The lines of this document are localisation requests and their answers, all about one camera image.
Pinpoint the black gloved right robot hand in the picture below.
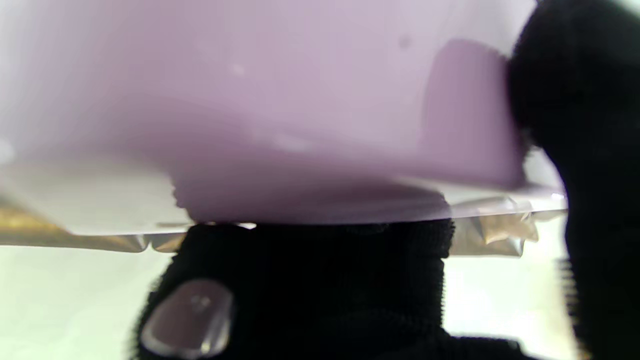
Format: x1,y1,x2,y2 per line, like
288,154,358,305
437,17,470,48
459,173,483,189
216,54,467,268
130,0,640,360

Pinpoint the pink tissue box cover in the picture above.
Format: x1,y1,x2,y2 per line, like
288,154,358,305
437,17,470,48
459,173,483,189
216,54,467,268
0,0,568,237

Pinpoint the brown leather sofa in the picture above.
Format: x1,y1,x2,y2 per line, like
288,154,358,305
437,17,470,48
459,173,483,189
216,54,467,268
0,197,568,258

